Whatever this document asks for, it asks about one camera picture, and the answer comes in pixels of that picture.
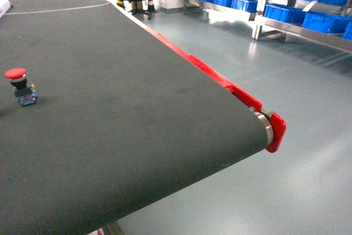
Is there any stainless steel shelf rack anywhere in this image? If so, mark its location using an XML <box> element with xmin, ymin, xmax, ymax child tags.
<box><xmin>252</xmin><ymin>0</ymin><xmax>351</xmax><ymax>52</ymax></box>

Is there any steel conveyor end roller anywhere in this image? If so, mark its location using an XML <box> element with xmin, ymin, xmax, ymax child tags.
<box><xmin>254</xmin><ymin>111</ymin><xmax>274</xmax><ymax>149</ymax></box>

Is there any red mushroom push button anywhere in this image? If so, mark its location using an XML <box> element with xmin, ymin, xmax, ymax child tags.
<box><xmin>4</xmin><ymin>68</ymin><xmax>37</xmax><ymax>107</ymax></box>

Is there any red conveyor side rail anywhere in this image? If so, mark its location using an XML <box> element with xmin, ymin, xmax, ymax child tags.
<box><xmin>145</xmin><ymin>26</ymin><xmax>287</xmax><ymax>153</ymax></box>

